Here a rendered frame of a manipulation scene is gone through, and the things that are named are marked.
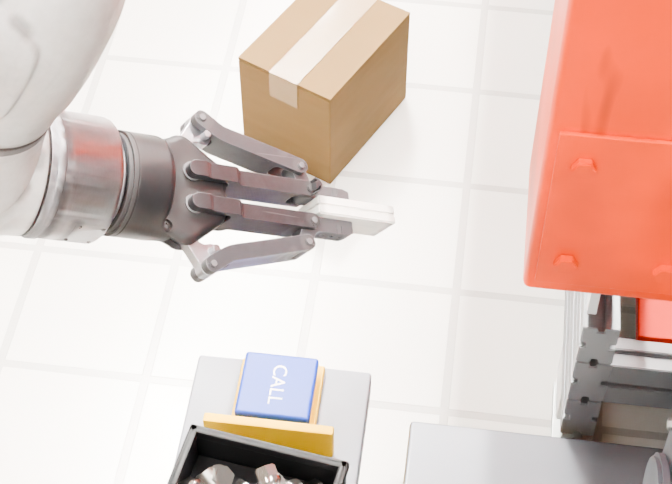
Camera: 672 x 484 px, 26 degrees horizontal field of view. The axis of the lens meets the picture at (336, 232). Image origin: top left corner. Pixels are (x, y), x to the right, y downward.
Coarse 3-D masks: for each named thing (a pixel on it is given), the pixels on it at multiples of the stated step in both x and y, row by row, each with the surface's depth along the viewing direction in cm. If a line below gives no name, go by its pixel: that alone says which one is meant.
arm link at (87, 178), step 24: (72, 120) 97; (96, 120) 99; (72, 144) 96; (96, 144) 97; (120, 144) 98; (72, 168) 95; (96, 168) 96; (120, 168) 97; (48, 192) 95; (72, 192) 96; (96, 192) 97; (120, 192) 98; (48, 216) 96; (72, 216) 97; (96, 216) 97; (72, 240) 100
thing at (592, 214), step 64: (576, 0) 111; (640, 0) 110; (576, 64) 116; (640, 64) 115; (576, 128) 121; (640, 128) 120; (576, 192) 126; (640, 192) 125; (576, 256) 133; (640, 256) 132
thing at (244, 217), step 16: (192, 208) 103; (208, 208) 103; (224, 208) 104; (240, 208) 105; (256, 208) 106; (272, 208) 107; (224, 224) 106; (240, 224) 107; (256, 224) 107; (272, 224) 107; (288, 224) 108; (304, 224) 108
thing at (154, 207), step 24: (144, 144) 100; (168, 144) 104; (192, 144) 105; (144, 168) 99; (168, 168) 100; (144, 192) 99; (168, 192) 100; (192, 192) 104; (216, 192) 105; (120, 216) 99; (144, 216) 100; (168, 216) 102; (192, 216) 103; (216, 216) 104; (144, 240) 103; (168, 240) 103; (192, 240) 103
